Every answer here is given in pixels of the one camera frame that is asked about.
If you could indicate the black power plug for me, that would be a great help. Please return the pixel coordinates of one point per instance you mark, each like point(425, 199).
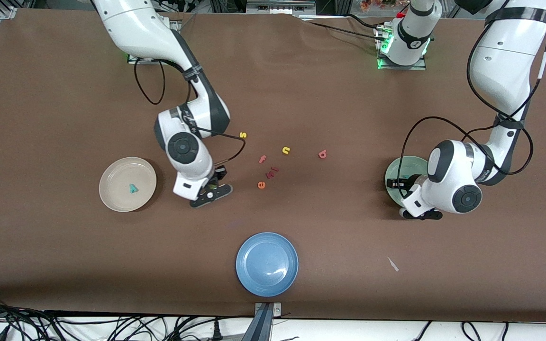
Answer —
point(216, 331)

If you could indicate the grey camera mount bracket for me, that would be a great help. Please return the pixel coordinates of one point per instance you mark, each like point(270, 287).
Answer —
point(263, 322)

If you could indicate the beige brown plate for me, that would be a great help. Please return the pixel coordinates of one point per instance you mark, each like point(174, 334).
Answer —
point(127, 184)

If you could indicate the brown table cover sheet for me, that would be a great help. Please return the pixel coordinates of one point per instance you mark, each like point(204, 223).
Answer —
point(273, 94)

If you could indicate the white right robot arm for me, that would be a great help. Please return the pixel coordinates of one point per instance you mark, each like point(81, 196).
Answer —
point(135, 23)

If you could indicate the white paper scrap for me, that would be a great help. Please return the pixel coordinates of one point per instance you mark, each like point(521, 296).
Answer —
point(392, 264)

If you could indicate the light green plate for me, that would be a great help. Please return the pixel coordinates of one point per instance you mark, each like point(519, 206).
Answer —
point(396, 166)

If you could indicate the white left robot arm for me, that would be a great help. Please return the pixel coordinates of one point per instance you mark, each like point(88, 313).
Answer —
point(510, 57)

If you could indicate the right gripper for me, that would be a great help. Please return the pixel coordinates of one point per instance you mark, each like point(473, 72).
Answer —
point(216, 178)

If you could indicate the silver aluminium frame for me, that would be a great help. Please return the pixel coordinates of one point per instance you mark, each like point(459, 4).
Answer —
point(280, 5)

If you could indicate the orange artificial flowers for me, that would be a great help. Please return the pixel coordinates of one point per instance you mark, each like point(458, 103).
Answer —
point(382, 4)

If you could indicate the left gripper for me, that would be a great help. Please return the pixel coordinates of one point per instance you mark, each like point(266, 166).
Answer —
point(411, 181)

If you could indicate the teal foam letter y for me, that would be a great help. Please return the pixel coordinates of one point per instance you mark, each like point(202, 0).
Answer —
point(133, 189)

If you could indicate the blue plate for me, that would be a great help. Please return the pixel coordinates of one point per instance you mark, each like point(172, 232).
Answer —
point(267, 264)

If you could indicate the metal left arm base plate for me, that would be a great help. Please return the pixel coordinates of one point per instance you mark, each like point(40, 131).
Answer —
point(421, 67)

